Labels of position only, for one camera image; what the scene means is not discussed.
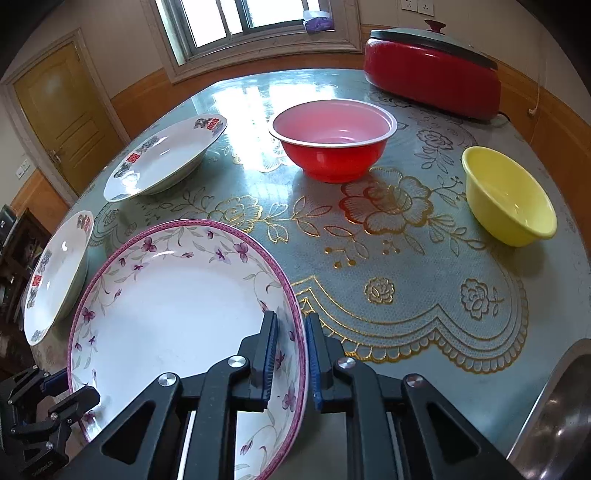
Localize purple floral rimmed plate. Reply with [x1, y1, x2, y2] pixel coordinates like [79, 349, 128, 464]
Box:
[68, 219, 308, 479]

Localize white plate red characters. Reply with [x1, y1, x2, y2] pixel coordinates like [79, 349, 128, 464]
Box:
[103, 114, 228, 203]
[24, 210, 94, 346]

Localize red plastic bowl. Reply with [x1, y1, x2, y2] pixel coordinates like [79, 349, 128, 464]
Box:
[269, 98, 398, 184]

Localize yellow plastic bowl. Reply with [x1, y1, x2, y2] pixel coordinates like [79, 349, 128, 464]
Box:
[462, 146, 558, 247]

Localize stainless steel basin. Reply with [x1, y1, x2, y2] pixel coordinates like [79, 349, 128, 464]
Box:
[507, 338, 590, 479]

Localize floral lace tablecloth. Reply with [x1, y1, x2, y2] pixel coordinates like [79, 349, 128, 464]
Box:
[37, 69, 590, 455]

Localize dark wooden cabinet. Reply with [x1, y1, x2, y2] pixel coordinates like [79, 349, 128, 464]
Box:
[1, 208, 51, 379]

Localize wooden door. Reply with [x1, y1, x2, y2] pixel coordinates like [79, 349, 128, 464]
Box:
[1, 29, 130, 205]

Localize red electric cooker pot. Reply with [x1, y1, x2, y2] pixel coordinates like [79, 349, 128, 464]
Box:
[363, 38, 501, 121]

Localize purple tissue pack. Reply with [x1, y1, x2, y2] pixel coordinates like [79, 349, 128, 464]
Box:
[303, 10, 335, 34]

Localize grey cooker lid red knob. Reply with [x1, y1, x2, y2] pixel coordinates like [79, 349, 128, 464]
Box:
[370, 28, 498, 70]

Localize white light switch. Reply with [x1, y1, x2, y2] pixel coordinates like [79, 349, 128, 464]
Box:
[15, 157, 31, 179]

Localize window with frame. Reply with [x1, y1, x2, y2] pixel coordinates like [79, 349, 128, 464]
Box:
[141, 1, 363, 84]

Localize white power cord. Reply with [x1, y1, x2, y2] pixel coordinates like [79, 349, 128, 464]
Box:
[528, 27, 551, 118]

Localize white wall socket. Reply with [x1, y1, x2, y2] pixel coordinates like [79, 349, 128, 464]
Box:
[400, 0, 435, 17]

